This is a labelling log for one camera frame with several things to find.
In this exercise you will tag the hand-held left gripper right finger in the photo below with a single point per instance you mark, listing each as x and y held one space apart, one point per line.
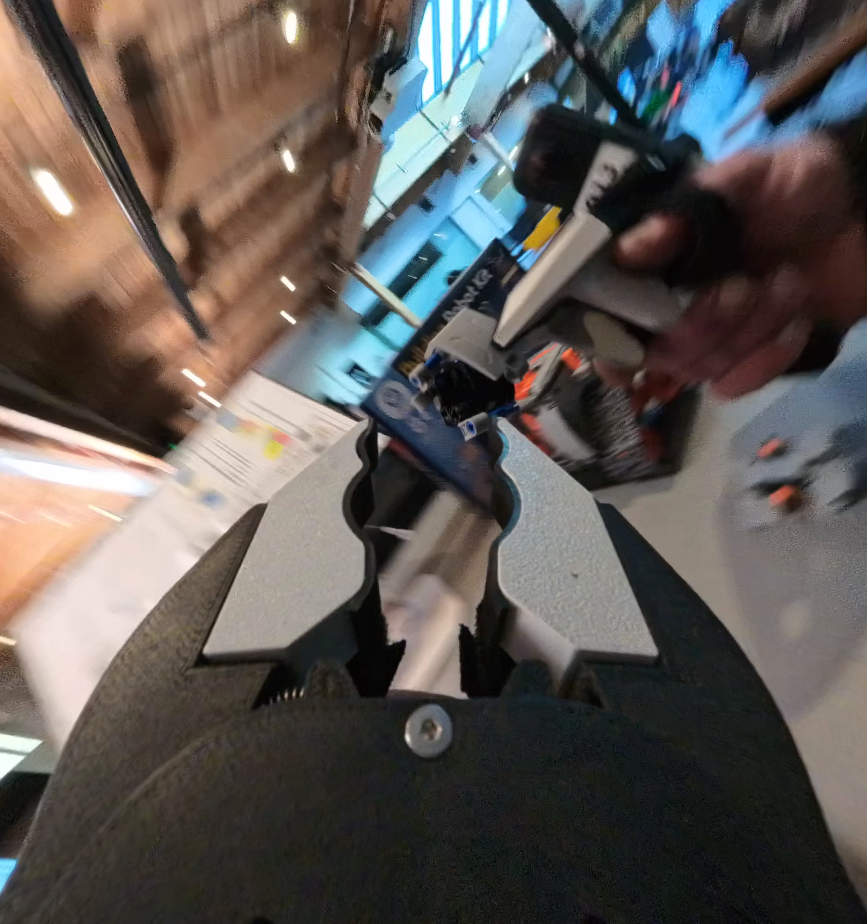
571 578

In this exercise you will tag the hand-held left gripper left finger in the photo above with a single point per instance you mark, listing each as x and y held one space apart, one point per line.
282 578

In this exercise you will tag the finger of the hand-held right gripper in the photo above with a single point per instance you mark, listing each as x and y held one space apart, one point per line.
467 344

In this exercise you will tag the black toy wheel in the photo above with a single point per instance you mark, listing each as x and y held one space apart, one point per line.
451 390

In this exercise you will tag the blue connector pin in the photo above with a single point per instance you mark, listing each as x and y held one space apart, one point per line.
475 426

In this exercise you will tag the grey orange tracked toy robot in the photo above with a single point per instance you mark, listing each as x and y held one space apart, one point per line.
607 426

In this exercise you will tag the blue robot kit box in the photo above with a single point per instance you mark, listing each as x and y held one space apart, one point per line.
433 433

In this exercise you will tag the open instruction booklet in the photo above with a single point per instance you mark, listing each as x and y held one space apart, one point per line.
188 549

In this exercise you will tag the black light track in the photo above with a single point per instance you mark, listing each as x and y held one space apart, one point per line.
109 159

